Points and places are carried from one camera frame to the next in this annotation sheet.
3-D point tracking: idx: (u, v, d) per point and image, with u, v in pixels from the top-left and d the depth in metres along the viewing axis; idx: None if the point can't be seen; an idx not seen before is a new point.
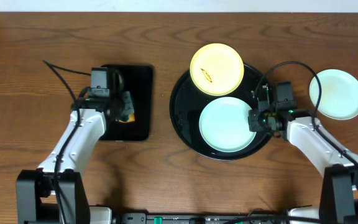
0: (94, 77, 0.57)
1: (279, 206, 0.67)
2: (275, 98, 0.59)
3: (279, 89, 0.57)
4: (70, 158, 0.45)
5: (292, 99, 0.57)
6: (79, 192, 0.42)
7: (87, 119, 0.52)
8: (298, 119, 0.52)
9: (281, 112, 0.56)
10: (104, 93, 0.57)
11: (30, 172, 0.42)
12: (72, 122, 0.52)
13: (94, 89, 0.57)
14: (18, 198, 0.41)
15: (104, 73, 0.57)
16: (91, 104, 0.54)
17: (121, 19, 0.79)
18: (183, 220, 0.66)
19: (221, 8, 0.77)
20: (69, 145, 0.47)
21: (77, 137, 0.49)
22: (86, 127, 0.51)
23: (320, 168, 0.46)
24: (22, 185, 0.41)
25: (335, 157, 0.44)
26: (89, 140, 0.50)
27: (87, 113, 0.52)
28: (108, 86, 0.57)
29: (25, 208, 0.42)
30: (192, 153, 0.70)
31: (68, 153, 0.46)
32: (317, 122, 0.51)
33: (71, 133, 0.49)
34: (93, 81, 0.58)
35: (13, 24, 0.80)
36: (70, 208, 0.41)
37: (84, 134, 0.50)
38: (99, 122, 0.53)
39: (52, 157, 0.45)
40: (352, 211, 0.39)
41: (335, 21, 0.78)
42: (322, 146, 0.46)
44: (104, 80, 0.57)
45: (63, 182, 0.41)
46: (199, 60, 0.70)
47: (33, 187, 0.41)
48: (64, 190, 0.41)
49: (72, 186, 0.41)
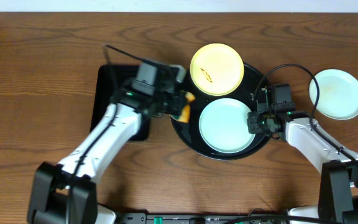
0: (142, 70, 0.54)
1: (281, 206, 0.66)
2: (273, 99, 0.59)
3: (278, 91, 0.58)
4: (93, 162, 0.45)
5: (291, 101, 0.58)
6: (90, 203, 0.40)
7: (122, 119, 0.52)
8: (296, 119, 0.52)
9: (279, 114, 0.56)
10: (146, 90, 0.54)
11: (50, 166, 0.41)
12: (106, 117, 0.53)
13: (138, 83, 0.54)
14: (34, 188, 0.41)
15: (153, 70, 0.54)
16: (128, 102, 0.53)
17: (122, 20, 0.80)
18: (183, 220, 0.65)
19: (220, 8, 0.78)
20: (96, 147, 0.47)
21: (106, 139, 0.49)
22: (118, 129, 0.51)
23: (319, 167, 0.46)
24: (39, 178, 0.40)
25: (334, 154, 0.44)
26: (116, 143, 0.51)
27: (123, 111, 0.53)
28: (153, 83, 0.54)
29: (37, 200, 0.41)
30: (192, 153, 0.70)
31: (93, 156, 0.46)
32: (315, 122, 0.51)
33: (101, 132, 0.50)
34: (140, 74, 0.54)
35: (16, 25, 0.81)
36: (76, 216, 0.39)
37: (114, 136, 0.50)
38: (132, 124, 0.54)
39: (76, 156, 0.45)
40: (350, 207, 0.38)
41: (334, 21, 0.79)
42: (321, 145, 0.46)
44: (150, 76, 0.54)
45: (77, 189, 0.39)
46: (199, 60, 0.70)
47: (49, 183, 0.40)
48: (76, 196, 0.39)
49: (84, 195, 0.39)
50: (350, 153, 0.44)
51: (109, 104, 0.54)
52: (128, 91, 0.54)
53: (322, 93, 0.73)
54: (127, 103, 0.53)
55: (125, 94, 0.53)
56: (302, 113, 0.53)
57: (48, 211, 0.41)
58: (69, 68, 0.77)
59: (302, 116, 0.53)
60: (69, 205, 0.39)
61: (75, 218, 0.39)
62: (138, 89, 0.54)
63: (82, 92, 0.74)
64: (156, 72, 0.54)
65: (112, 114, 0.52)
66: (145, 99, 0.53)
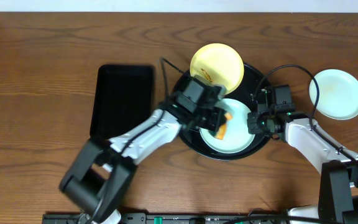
0: (190, 87, 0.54)
1: (281, 206, 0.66)
2: (272, 100, 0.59)
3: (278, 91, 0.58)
4: (137, 149, 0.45)
5: (290, 101, 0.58)
6: (126, 185, 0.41)
7: (166, 122, 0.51)
8: (295, 120, 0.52)
9: (280, 115, 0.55)
10: (189, 107, 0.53)
11: (100, 140, 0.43)
12: (153, 117, 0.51)
13: (184, 98, 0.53)
14: (80, 155, 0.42)
15: (201, 89, 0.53)
16: (173, 111, 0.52)
17: (122, 20, 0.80)
18: (183, 220, 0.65)
19: (220, 7, 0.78)
20: (142, 137, 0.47)
21: (150, 136, 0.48)
22: (161, 131, 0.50)
23: (319, 168, 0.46)
24: (90, 147, 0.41)
25: (333, 154, 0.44)
26: (155, 144, 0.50)
27: (169, 117, 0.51)
28: (198, 101, 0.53)
29: (79, 167, 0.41)
30: (192, 153, 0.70)
31: (138, 144, 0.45)
32: (315, 122, 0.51)
33: (146, 128, 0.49)
34: (188, 89, 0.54)
35: (16, 25, 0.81)
36: (110, 193, 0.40)
37: (156, 138, 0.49)
38: (172, 132, 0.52)
39: (123, 139, 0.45)
40: (350, 207, 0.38)
41: (334, 21, 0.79)
42: (321, 145, 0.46)
44: (197, 94, 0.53)
45: (122, 167, 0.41)
46: (199, 60, 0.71)
47: (97, 155, 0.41)
48: (118, 173, 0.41)
49: (126, 174, 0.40)
50: (350, 153, 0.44)
51: (156, 109, 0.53)
52: (173, 103, 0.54)
53: (322, 93, 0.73)
54: (170, 112, 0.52)
55: (171, 105, 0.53)
56: (302, 114, 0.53)
57: (82, 182, 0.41)
58: (69, 68, 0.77)
59: (302, 117, 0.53)
60: (110, 180, 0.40)
61: (110, 195, 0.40)
62: (183, 104, 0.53)
63: (82, 92, 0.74)
64: (203, 93, 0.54)
65: (158, 116, 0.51)
66: (186, 116, 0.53)
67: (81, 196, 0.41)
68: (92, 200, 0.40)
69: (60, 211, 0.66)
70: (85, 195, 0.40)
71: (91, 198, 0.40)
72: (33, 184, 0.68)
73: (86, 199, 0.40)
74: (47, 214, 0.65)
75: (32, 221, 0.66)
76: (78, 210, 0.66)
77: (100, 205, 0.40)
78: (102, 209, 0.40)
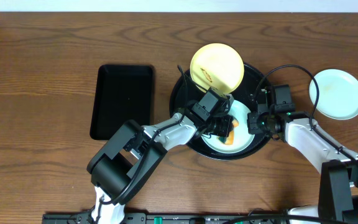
0: (206, 97, 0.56)
1: (280, 206, 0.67)
2: (272, 100, 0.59)
3: (278, 91, 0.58)
4: (165, 140, 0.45)
5: (290, 101, 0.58)
6: (154, 168, 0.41)
7: (186, 124, 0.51)
8: (295, 120, 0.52)
9: (280, 115, 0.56)
10: (204, 115, 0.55)
11: (136, 124, 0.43)
12: (174, 117, 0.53)
13: (199, 106, 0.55)
14: (114, 135, 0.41)
15: (215, 100, 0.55)
16: (191, 116, 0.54)
17: (122, 20, 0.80)
18: (183, 220, 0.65)
19: (220, 7, 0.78)
20: (168, 130, 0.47)
21: (174, 131, 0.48)
22: (183, 130, 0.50)
23: (319, 167, 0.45)
24: (126, 128, 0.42)
25: (333, 154, 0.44)
26: (176, 141, 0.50)
27: (188, 119, 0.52)
28: (211, 111, 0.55)
29: (112, 146, 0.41)
30: (192, 153, 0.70)
31: (165, 134, 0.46)
32: (315, 122, 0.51)
33: (171, 124, 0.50)
34: (202, 99, 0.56)
35: (16, 25, 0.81)
36: (140, 174, 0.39)
37: (179, 135, 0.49)
38: (189, 134, 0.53)
39: (153, 127, 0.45)
40: (349, 206, 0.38)
41: (334, 21, 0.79)
42: (320, 145, 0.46)
44: (212, 104, 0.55)
45: (153, 150, 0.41)
46: (199, 60, 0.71)
47: (131, 137, 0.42)
48: (148, 155, 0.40)
49: (157, 157, 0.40)
50: (350, 153, 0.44)
51: (176, 112, 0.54)
52: (189, 111, 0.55)
53: (322, 93, 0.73)
54: (188, 117, 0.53)
55: (188, 112, 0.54)
56: (302, 114, 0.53)
57: (112, 162, 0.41)
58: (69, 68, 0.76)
59: (302, 117, 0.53)
60: (141, 161, 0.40)
61: (139, 175, 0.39)
62: (198, 112, 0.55)
63: (82, 92, 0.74)
64: (217, 103, 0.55)
65: (179, 117, 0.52)
66: (201, 123, 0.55)
67: (108, 175, 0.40)
68: (119, 180, 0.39)
69: (60, 211, 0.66)
70: (112, 175, 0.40)
71: (118, 177, 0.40)
72: (33, 183, 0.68)
73: (113, 180, 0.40)
74: (47, 215, 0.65)
75: (32, 221, 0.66)
76: (78, 210, 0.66)
77: (127, 185, 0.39)
78: (129, 190, 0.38)
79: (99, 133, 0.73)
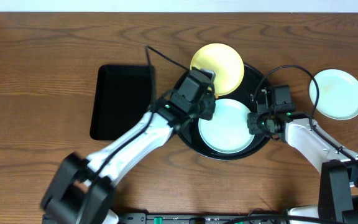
0: (185, 85, 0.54)
1: (280, 206, 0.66)
2: (272, 101, 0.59)
3: (278, 91, 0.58)
4: (117, 166, 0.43)
5: (290, 102, 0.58)
6: (105, 205, 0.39)
7: (155, 129, 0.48)
8: (296, 120, 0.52)
9: (279, 115, 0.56)
10: (185, 105, 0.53)
11: (79, 159, 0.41)
12: (140, 123, 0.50)
13: (178, 96, 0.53)
14: (57, 174, 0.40)
15: (196, 87, 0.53)
16: (165, 113, 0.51)
17: (122, 20, 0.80)
18: (183, 220, 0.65)
19: (220, 8, 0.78)
20: (124, 150, 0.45)
21: (135, 146, 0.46)
22: (149, 137, 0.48)
23: (319, 167, 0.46)
24: (67, 167, 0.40)
25: (333, 154, 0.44)
26: (143, 151, 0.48)
27: (157, 122, 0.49)
28: (192, 99, 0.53)
29: (56, 187, 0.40)
30: (192, 154, 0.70)
31: (119, 158, 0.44)
32: (315, 122, 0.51)
33: (133, 136, 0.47)
34: (182, 88, 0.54)
35: (16, 25, 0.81)
36: (87, 216, 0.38)
37: (143, 145, 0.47)
38: (163, 137, 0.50)
39: (103, 154, 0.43)
40: (349, 206, 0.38)
41: (334, 21, 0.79)
42: (320, 145, 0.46)
44: (191, 93, 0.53)
45: (99, 188, 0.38)
46: (199, 61, 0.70)
47: (73, 176, 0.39)
48: (94, 195, 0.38)
49: (103, 196, 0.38)
50: (350, 154, 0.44)
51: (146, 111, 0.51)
52: (167, 103, 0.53)
53: (322, 93, 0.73)
54: (161, 115, 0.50)
55: (163, 106, 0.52)
56: (301, 115, 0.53)
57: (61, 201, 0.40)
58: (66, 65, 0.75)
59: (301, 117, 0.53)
60: (87, 201, 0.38)
61: (86, 218, 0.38)
62: (178, 103, 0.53)
63: (82, 92, 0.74)
64: (197, 90, 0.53)
65: (146, 122, 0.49)
66: (183, 114, 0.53)
67: (59, 216, 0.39)
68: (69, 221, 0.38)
69: None
70: (63, 216, 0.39)
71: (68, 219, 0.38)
72: (34, 184, 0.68)
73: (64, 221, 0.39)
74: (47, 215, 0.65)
75: (31, 221, 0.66)
76: None
77: None
78: None
79: (100, 133, 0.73)
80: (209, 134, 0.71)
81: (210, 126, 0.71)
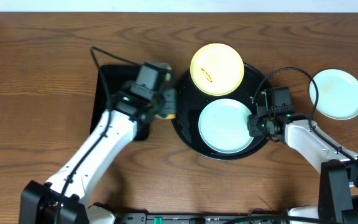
0: (142, 73, 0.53)
1: (280, 206, 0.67)
2: (272, 102, 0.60)
3: (277, 93, 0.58)
4: (81, 180, 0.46)
5: (289, 103, 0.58)
6: (78, 221, 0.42)
7: (115, 129, 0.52)
8: (295, 122, 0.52)
9: (279, 117, 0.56)
10: (146, 94, 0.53)
11: (39, 186, 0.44)
12: (99, 127, 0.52)
13: (138, 86, 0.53)
14: (23, 205, 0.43)
15: (154, 73, 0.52)
16: (125, 107, 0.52)
17: (122, 20, 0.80)
18: (183, 220, 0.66)
19: (220, 8, 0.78)
20: (85, 163, 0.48)
21: (96, 154, 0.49)
22: (110, 139, 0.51)
23: (318, 167, 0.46)
24: (28, 197, 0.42)
25: (332, 154, 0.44)
26: (109, 155, 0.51)
27: (117, 120, 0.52)
28: (154, 88, 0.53)
29: (27, 215, 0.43)
30: (192, 154, 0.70)
31: (82, 173, 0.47)
32: (314, 124, 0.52)
33: (94, 143, 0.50)
34: (140, 76, 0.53)
35: (15, 25, 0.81)
36: None
37: (105, 148, 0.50)
38: (128, 133, 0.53)
39: (63, 175, 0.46)
40: (349, 206, 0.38)
41: (334, 21, 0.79)
42: (319, 145, 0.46)
44: (151, 79, 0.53)
45: (64, 210, 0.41)
46: (200, 60, 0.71)
47: (36, 203, 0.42)
48: (62, 216, 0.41)
49: (71, 216, 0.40)
50: (350, 154, 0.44)
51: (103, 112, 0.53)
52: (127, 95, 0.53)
53: (322, 93, 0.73)
54: (123, 111, 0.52)
55: (122, 99, 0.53)
56: (300, 116, 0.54)
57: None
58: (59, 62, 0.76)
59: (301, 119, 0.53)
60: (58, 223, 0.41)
61: None
62: (139, 93, 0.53)
63: (81, 92, 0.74)
64: (156, 76, 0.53)
65: (105, 125, 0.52)
66: (146, 103, 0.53)
67: None
68: None
69: None
70: None
71: None
72: None
73: None
74: None
75: None
76: None
77: None
78: None
79: None
80: (210, 134, 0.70)
81: (210, 127, 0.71)
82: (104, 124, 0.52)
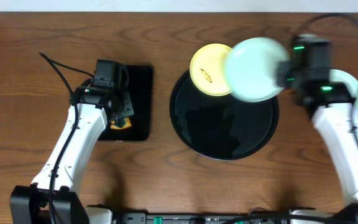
0: (99, 69, 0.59)
1: (281, 206, 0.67)
2: (306, 63, 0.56)
3: (317, 54, 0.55)
4: (66, 172, 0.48)
5: (326, 66, 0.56)
6: (74, 211, 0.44)
7: (85, 119, 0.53)
8: (334, 105, 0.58)
9: (312, 86, 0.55)
10: (107, 84, 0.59)
11: (26, 188, 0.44)
12: (69, 122, 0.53)
13: (98, 80, 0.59)
14: (13, 211, 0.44)
15: (110, 67, 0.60)
16: (90, 98, 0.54)
17: (122, 20, 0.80)
18: (183, 220, 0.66)
19: (221, 8, 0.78)
20: (66, 155, 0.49)
21: (73, 145, 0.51)
22: (83, 129, 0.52)
23: (345, 182, 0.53)
24: (18, 200, 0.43)
25: None
26: (87, 145, 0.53)
27: (84, 111, 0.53)
28: (112, 78, 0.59)
29: (21, 218, 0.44)
30: (192, 154, 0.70)
31: (66, 165, 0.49)
32: (357, 124, 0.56)
33: (68, 137, 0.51)
34: (99, 72, 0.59)
35: (15, 25, 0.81)
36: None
37: (81, 139, 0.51)
38: (99, 121, 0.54)
39: (48, 172, 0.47)
40: None
41: (335, 22, 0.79)
42: None
44: (109, 72, 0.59)
45: (59, 201, 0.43)
46: (199, 60, 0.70)
47: (27, 205, 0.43)
48: (59, 209, 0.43)
49: (68, 205, 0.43)
50: None
51: (68, 109, 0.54)
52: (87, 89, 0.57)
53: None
54: (87, 103, 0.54)
55: (84, 91, 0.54)
56: (337, 97, 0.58)
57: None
58: (46, 62, 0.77)
59: (339, 101, 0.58)
60: (58, 216, 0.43)
61: None
62: (99, 85, 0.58)
63: None
64: (112, 70, 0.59)
65: (74, 117, 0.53)
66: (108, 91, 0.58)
67: None
68: None
69: None
70: None
71: None
72: None
73: None
74: None
75: None
76: None
77: None
78: None
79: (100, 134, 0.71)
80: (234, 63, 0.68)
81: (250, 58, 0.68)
82: (73, 119, 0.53)
